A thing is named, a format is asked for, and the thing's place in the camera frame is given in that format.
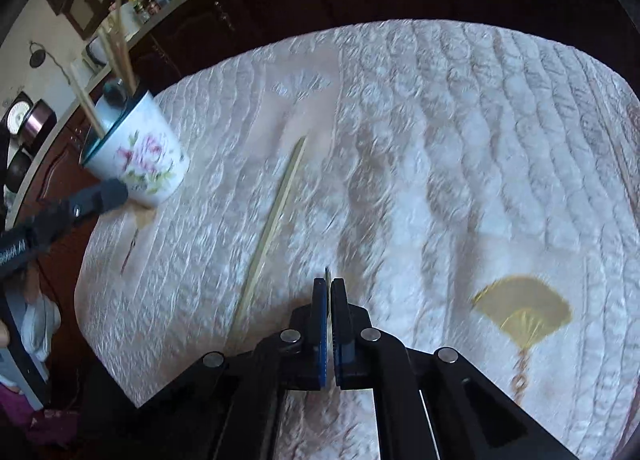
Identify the dark frying pan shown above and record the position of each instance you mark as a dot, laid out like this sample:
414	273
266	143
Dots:
17	169

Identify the metal cooking pot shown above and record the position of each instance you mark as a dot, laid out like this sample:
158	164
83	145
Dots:
37	119

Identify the maroon clothing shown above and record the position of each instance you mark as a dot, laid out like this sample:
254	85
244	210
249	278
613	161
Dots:
25	415

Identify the white quilted tablecloth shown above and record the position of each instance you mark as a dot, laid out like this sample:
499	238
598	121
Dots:
450	164

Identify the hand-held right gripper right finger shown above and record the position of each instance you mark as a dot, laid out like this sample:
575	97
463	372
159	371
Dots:
341	340

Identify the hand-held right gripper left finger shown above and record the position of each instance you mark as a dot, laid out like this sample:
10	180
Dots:
320	340

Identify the white floral mug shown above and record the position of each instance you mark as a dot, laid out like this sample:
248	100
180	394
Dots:
150	164

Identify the white hanging cloth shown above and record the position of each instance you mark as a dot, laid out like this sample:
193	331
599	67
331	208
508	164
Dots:
42	330

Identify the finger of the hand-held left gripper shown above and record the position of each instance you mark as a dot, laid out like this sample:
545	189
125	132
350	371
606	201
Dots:
102	197

